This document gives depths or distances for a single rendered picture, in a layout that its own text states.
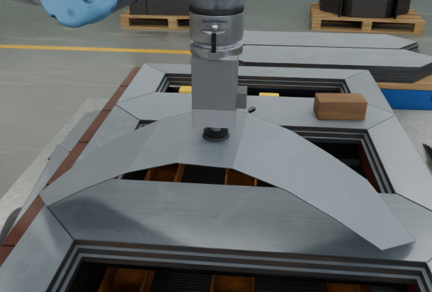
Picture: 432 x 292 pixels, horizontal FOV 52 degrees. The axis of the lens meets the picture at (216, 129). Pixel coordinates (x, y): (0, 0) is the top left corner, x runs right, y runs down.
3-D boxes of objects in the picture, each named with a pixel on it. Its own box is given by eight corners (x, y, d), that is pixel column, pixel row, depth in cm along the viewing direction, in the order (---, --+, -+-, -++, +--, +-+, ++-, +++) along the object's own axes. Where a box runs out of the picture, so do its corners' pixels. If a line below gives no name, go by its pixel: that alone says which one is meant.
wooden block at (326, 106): (358, 110, 118) (361, 92, 115) (364, 120, 112) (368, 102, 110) (312, 110, 118) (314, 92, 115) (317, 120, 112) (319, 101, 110)
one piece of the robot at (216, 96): (260, 35, 57) (254, 145, 65) (260, 18, 65) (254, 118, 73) (184, 33, 58) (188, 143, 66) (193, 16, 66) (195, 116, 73)
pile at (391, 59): (412, 49, 184) (415, 34, 182) (448, 85, 149) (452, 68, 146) (220, 44, 191) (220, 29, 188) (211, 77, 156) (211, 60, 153)
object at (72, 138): (130, 111, 157) (130, 101, 155) (93, 173, 122) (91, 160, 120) (96, 110, 158) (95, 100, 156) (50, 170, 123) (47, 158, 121)
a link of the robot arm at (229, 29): (244, 4, 64) (243, 18, 57) (243, 35, 66) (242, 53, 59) (192, 3, 65) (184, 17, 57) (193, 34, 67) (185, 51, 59)
